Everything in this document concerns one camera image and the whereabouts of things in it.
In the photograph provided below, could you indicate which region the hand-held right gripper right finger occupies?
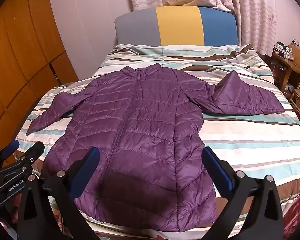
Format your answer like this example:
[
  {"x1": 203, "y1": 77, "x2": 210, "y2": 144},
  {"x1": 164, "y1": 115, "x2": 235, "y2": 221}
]
[{"x1": 201, "y1": 146, "x2": 284, "y2": 240}]

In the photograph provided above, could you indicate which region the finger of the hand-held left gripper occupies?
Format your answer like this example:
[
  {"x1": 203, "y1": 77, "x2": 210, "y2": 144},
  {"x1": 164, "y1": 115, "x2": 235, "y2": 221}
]
[
  {"x1": 0, "y1": 140, "x2": 20, "y2": 168},
  {"x1": 15, "y1": 141, "x2": 45, "y2": 167}
]

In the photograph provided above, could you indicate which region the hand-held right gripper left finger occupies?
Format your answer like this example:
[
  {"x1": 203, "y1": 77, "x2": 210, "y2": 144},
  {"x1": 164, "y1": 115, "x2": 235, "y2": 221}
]
[{"x1": 16, "y1": 147, "x2": 100, "y2": 240}]

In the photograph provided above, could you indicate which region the purple quilted down jacket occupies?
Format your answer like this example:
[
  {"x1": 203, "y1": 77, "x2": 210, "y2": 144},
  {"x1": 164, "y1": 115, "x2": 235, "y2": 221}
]
[{"x1": 27, "y1": 64, "x2": 285, "y2": 232}]

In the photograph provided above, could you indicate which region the bed with striped sheet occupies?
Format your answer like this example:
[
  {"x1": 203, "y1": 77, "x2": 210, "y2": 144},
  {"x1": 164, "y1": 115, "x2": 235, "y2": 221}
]
[{"x1": 14, "y1": 44, "x2": 300, "y2": 240}]

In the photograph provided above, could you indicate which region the orange wooden wardrobe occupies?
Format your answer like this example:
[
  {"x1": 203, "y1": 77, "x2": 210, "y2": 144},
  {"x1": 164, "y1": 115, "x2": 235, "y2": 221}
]
[{"x1": 0, "y1": 0, "x2": 79, "y2": 155}]

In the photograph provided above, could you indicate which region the wooden desk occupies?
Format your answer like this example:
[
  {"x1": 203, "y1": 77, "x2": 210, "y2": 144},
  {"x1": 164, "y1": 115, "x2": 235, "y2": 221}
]
[{"x1": 269, "y1": 44, "x2": 300, "y2": 93}]

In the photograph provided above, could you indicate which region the dark printed box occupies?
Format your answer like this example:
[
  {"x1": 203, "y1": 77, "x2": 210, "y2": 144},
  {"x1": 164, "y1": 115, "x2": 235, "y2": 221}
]
[{"x1": 272, "y1": 45, "x2": 290, "y2": 58}]

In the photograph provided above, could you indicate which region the grey yellow blue headboard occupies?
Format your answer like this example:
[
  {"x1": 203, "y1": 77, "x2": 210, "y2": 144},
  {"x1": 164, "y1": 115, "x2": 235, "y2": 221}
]
[{"x1": 114, "y1": 6, "x2": 239, "y2": 47}]

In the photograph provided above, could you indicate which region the pale patterned curtain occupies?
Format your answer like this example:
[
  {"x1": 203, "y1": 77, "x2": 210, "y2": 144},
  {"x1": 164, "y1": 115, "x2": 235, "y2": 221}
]
[{"x1": 127, "y1": 0, "x2": 277, "y2": 55}]

